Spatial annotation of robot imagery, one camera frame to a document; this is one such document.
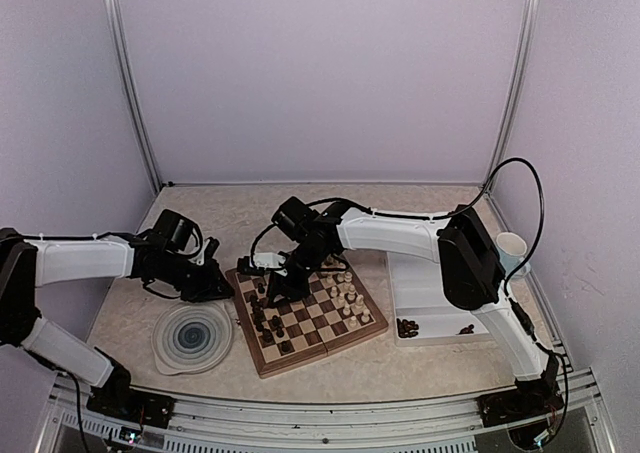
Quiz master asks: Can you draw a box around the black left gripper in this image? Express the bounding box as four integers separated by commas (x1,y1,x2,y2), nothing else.
159,250,235,303

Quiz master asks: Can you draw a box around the wooden chess board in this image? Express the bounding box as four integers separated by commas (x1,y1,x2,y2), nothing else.
225,268,388,378

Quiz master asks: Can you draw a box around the white plastic tray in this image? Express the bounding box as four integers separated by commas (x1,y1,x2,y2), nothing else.
387,253,491,347

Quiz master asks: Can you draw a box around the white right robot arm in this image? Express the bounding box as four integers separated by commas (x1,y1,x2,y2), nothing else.
250,196,559,417

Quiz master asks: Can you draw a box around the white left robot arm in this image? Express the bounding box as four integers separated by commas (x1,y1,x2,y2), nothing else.
1,209,234,418

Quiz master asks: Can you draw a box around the white chess pieces row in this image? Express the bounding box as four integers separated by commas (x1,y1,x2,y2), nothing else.
311,270,374,336

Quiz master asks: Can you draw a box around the collapsible silicone bowl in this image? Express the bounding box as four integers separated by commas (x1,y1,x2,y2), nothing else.
151,304,233,376

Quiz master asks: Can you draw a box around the light blue mug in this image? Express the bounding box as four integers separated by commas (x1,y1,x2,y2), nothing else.
495,232,531,280

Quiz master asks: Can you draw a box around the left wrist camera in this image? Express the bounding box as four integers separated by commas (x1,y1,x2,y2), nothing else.
191,237,220,266

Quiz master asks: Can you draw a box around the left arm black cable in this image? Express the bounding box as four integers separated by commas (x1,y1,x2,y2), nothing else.
19,230,204,299

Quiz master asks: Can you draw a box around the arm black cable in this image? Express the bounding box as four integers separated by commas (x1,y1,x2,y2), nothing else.
19,230,204,299
249,158,545,354

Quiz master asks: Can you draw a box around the front aluminium rail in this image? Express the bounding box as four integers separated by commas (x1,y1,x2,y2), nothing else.
30,370,620,452

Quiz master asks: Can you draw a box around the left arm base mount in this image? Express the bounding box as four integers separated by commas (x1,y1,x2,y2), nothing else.
87,349,175,429

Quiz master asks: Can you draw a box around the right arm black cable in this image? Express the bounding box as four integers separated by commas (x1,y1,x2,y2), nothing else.
249,158,545,354

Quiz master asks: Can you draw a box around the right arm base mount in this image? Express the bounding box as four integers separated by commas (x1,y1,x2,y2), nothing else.
477,386,567,452

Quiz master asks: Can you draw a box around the left aluminium frame post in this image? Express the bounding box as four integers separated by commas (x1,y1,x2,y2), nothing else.
104,0,163,195

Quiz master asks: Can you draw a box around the aluminium frame post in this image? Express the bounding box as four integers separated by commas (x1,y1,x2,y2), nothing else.
104,0,163,195
485,0,540,195

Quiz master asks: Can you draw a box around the right aluminium frame post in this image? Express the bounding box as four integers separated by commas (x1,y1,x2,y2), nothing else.
485,0,540,195

